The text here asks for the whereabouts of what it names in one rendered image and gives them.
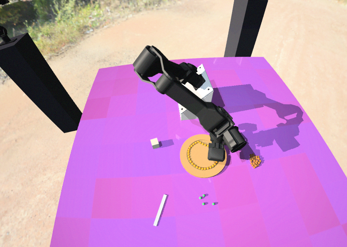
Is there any light orange round board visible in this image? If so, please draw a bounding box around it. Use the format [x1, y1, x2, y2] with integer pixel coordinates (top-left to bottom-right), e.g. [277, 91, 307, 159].
[180, 134, 227, 178]

